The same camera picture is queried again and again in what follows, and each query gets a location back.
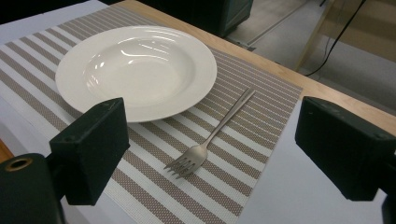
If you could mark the beige striped counter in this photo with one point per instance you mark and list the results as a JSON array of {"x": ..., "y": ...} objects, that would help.
[{"x": 364, "y": 31}]

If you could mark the striped woven placemat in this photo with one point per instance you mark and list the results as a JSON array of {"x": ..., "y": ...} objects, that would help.
[{"x": 236, "y": 146}]

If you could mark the white deep plate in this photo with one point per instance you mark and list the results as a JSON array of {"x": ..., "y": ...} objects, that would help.
[{"x": 137, "y": 71}]

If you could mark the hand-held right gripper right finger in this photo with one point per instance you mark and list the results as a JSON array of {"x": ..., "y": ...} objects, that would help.
[{"x": 342, "y": 146}]

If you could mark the metal fork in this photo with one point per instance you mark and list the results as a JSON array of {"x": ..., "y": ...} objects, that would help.
[{"x": 196, "y": 154}]

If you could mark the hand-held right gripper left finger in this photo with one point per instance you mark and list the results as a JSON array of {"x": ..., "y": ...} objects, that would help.
[{"x": 90, "y": 152}]

